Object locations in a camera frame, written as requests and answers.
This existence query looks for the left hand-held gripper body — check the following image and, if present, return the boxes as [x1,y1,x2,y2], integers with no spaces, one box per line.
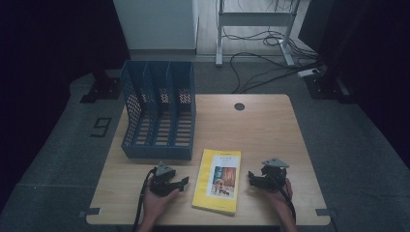
[149,161,177,197]

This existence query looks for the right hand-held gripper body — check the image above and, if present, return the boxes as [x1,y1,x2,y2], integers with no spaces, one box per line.
[260,158,290,192]

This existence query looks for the yellow book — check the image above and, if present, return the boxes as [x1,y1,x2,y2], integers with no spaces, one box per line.
[191,148,242,217]

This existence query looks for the blue file rack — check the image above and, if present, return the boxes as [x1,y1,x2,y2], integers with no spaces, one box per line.
[119,60,196,161]

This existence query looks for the person's right hand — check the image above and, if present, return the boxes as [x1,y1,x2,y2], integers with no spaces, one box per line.
[262,180,294,217]

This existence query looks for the person's left hand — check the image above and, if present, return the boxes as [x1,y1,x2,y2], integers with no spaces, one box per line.
[142,185,180,222]

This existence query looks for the black stand base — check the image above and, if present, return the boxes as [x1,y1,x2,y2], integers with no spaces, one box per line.
[79,69,122,104]
[304,73,356,104]

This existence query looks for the white power strip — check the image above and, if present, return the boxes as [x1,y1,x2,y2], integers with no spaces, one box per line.
[297,68,321,78]

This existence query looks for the white cabinet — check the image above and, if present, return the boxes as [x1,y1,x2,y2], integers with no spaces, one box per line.
[112,0,199,56]

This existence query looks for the dark curtain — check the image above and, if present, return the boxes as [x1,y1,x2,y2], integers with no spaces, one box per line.
[0,0,130,214]
[299,0,410,168]

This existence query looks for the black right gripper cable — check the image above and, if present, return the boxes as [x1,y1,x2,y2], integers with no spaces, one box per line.
[274,178,297,223]

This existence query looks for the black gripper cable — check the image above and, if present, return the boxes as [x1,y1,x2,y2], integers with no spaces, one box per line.
[274,178,297,223]
[132,168,157,232]

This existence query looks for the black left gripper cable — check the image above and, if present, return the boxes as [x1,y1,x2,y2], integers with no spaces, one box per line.
[132,168,157,232]

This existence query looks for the black floor cables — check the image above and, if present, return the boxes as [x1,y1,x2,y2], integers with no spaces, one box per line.
[221,27,323,95]

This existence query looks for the white metal desk frame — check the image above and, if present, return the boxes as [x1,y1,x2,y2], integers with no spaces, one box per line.
[215,0,303,68]

